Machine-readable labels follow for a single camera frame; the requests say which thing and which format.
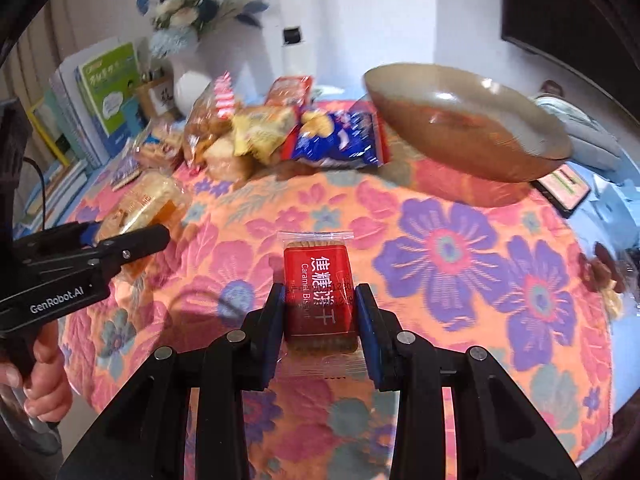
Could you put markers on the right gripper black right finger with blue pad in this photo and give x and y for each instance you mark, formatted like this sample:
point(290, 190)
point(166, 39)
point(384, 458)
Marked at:
point(499, 433)

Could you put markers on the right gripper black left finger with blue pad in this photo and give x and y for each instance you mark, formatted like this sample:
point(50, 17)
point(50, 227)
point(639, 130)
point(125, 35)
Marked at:
point(142, 433)

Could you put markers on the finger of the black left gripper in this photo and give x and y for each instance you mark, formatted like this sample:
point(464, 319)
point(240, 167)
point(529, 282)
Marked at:
point(134, 246)

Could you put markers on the cream cake packet cartoon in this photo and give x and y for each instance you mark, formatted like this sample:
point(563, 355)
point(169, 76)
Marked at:
point(153, 199)

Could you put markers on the clear bread bag red stripes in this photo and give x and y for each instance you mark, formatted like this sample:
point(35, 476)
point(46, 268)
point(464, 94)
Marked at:
point(210, 118)

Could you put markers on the red caramel biscuit packet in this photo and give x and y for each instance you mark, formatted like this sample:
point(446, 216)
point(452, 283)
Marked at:
point(320, 312)

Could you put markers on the blue snack bag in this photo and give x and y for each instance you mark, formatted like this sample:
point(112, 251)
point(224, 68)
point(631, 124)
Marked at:
point(352, 139)

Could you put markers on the person's left hand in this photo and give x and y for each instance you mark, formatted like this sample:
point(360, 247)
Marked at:
point(47, 389)

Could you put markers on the small purple snack packet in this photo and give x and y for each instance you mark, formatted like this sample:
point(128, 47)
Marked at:
point(128, 170)

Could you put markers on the biscuit packets clear wrap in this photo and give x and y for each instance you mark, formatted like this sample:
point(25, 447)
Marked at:
point(159, 146)

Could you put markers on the sandwich bread packet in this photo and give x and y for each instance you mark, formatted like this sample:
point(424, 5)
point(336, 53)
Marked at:
point(223, 165)

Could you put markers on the stack of books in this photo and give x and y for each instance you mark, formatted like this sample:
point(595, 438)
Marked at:
point(62, 120)

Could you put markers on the small wooden pen holder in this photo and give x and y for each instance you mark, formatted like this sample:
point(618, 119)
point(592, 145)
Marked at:
point(156, 98)

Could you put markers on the green white book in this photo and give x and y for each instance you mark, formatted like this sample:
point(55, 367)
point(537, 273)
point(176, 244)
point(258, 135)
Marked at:
point(109, 80)

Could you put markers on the white round vase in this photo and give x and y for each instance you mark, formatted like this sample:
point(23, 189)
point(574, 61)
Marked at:
point(188, 87)

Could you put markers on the yellow snack packet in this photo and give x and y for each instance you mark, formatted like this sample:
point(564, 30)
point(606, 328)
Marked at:
point(260, 131)

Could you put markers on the nuts in clear bag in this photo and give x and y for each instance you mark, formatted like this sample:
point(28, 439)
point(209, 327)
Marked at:
point(601, 273)

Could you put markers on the red orange snack packet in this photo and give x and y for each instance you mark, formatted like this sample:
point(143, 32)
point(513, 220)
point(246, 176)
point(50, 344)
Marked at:
point(290, 91)

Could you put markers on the smartphone with pink screen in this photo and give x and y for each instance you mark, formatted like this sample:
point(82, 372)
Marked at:
point(564, 189)

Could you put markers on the blue white artificial flowers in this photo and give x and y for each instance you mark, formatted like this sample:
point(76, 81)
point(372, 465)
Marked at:
point(179, 25)

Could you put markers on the grey pouch bag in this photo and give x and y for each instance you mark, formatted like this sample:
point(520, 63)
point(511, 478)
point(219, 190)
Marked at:
point(593, 146)

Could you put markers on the brown glass bowl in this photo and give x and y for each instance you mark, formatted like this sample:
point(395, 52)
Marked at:
point(468, 122)

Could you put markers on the black television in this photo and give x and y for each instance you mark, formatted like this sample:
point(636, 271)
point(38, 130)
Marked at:
point(596, 39)

